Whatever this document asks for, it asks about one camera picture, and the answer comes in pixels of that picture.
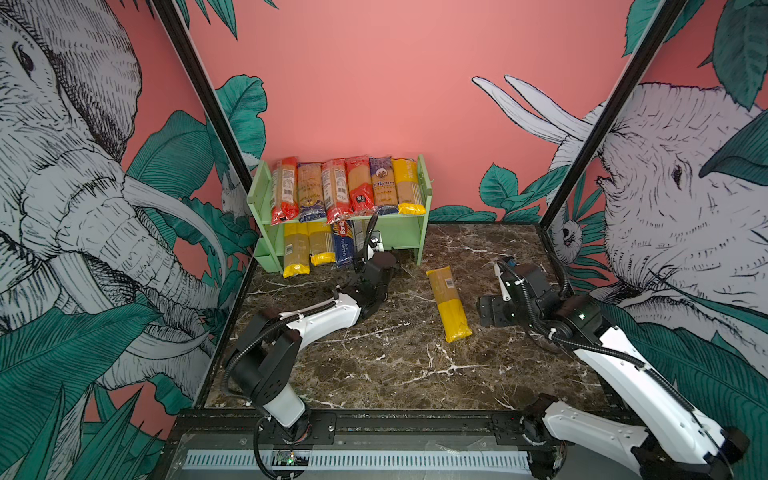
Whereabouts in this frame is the red yellow spaghetti pack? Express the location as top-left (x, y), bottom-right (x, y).
top-left (345, 156), bottom-right (375, 216)

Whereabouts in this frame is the right black frame post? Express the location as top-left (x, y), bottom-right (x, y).
top-left (538, 0), bottom-right (687, 230)

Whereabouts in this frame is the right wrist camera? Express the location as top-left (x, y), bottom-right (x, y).
top-left (494, 257), bottom-right (517, 302)

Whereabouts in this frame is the yellow spaghetti pack barcode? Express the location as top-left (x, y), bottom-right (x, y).
top-left (283, 223), bottom-right (310, 278)

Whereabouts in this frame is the yellow spaghetti pack top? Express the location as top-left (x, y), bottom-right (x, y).
top-left (392, 158), bottom-right (426, 215)

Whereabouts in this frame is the blue yellow spaghetti pack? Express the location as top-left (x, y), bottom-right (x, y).
top-left (297, 163), bottom-right (326, 223)

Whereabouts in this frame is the yellow spaghetti pack white label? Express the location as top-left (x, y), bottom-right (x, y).
top-left (426, 266), bottom-right (473, 343)

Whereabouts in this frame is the blue Ankara spaghetti pack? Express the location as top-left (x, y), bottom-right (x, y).
top-left (369, 157), bottom-right (398, 215)

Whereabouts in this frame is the blue spaghetti pack underneath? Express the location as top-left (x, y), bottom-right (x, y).
top-left (331, 220), bottom-right (355, 268)

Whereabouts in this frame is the green wooden two-tier shelf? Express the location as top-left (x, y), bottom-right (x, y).
top-left (247, 162), bottom-right (430, 273)

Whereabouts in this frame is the red spaghetti pack white label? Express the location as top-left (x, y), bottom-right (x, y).
top-left (321, 158), bottom-right (353, 224)

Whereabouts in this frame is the white perforated strip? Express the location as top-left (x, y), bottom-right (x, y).
top-left (182, 449), bottom-right (530, 474)

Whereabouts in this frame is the blue white label spaghetti pack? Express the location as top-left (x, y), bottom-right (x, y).
top-left (351, 219), bottom-right (368, 253)

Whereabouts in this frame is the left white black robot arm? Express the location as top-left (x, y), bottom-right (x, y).
top-left (220, 252), bottom-right (399, 437)

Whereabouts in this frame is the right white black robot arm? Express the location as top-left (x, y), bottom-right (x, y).
top-left (477, 256), bottom-right (750, 479)

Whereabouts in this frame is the yellow Pastatime spaghetti pack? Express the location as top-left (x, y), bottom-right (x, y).
top-left (308, 222), bottom-right (336, 266)

